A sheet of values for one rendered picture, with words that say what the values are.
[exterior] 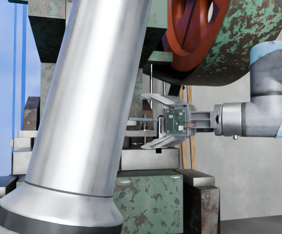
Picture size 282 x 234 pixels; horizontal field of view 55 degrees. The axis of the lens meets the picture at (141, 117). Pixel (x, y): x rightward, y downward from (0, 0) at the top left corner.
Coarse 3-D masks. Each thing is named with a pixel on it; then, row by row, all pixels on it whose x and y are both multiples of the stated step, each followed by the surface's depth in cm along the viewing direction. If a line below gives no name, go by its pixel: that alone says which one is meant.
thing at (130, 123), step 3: (129, 120) 60; (132, 120) 60; (135, 120) 60; (129, 123) 60; (132, 123) 60; (135, 123) 60; (138, 123) 60; (120, 159) 71; (120, 162) 71; (120, 165) 71; (120, 168) 71
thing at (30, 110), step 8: (32, 104) 110; (24, 112) 106; (32, 112) 107; (24, 120) 105; (32, 120) 106; (24, 128) 104; (32, 128) 105; (0, 176) 67; (8, 176) 67; (16, 176) 68; (0, 184) 58; (8, 184) 59; (0, 192) 55; (8, 192) 58
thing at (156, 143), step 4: (164, 136) 67; (168, 136) 64; (172, 136) 65; (156, 140) 67; (160, 140) 64; (164, 140) 65; (168, 140) 66; (172, 140) 66; (144, 144) 69; (148, 144) 68; (152, 144) 63; (156, 144) 66; (160, 144) 67; (164, 144) 66; (144, 148) 69; (148, 148) 68; (152, 148) 68
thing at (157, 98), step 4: (144, 96) 69; (148, 96) 69; (152, 96) 64; (156, 96) 67; (160, 96) 67; (152, 100) 68; (156, 100) 68; (160, 100) 64; (164, 100) 66; (168, 100) 66; (160, 104) 67; (164, 104) 67; (164, 108) 67; (168, 108) 66
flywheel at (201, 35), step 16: (176, 0) 120; (192, 0) 104; (208, 0) 95; (224, 0) 75; (176, 16) 120; (192, 16) 104; (176, 32) 120; (192, 32) 103; (208, 32) 84; (176, 48) 115; (192, 48) 103; (208, 48) 84; (176, 64) 110; (192, 64) 95
